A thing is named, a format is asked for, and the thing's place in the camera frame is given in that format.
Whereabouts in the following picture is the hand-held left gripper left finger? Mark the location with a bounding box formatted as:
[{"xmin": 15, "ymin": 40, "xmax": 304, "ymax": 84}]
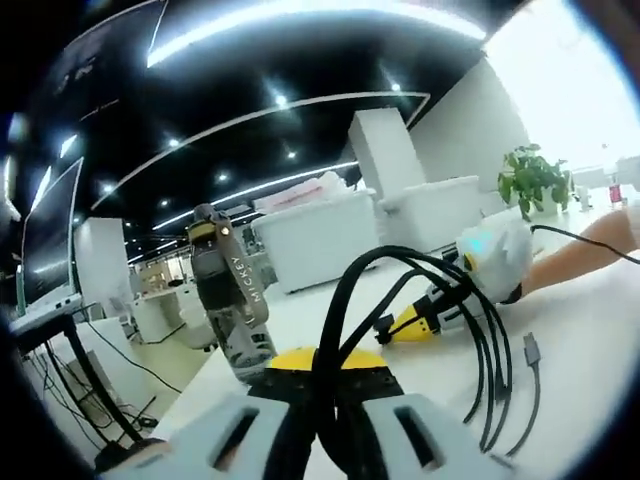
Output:
[{"xmin": 94, "ymin": 346, "xmax": 322, "ymax": 480}]

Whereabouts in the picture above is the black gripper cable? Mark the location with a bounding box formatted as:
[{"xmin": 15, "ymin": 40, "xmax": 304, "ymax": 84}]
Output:
[{"xmin": 528, "ymin": 224, "xmax": 640, "ymax": 265}]

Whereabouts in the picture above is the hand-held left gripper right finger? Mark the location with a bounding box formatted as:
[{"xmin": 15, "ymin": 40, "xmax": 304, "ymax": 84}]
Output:
[{"xmin": 327, "ymin": 348, "xmax": 507, "ymax": 480}]

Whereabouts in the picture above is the long ceiling light strip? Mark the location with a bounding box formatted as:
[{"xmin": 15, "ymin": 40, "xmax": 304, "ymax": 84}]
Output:
[{"xmin": 146, "ymin": 8, "xmax": 490, "ymax": 70}]

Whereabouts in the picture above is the black laptop stand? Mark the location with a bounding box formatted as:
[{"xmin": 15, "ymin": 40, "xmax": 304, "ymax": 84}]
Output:
[{"xmin": 8, "ymin": 301, "xmax": 172, "ymax": 472}]

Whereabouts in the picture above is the white storage box with papers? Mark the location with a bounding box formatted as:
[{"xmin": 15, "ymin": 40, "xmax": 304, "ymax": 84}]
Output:
[{"xmin": 250, "ymin": 188, "xmax": 380, "ymax": 296}]

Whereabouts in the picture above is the black velcro strap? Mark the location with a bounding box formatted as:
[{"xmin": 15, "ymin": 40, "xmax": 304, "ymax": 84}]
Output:
[{"xmin": 376, "ymin": 313, "xmax": 400, "ymax": 346}]

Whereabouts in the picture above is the thin black hanging cable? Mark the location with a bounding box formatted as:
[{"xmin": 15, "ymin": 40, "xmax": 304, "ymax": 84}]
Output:
[{"xmin": 85, "ymin": 318, "xmax": 177, "ymax": 392}]

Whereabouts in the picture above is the black data cable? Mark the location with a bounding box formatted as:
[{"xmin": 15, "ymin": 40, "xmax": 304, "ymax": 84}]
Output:
[{"xmin": 310, "ymin": 243, "xmax": 545, "ymax": 457}]

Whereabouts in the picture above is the open laptop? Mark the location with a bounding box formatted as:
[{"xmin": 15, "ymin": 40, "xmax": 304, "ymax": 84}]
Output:
[{"xmin": 8, "ymin": 156, "xmax": 85, "ymax": 324}]

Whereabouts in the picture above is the green potted plant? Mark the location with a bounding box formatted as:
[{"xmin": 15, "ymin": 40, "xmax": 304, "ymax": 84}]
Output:
[{"xmin": 497, "ymin": 143, "xmax": 575, "ymax": 222}]

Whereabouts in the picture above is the dark transparent water bottle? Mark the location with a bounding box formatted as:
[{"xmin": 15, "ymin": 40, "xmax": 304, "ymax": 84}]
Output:
[{"xmin": 186, "ymin": 203, "xmax": 277, "ymax": 387}]

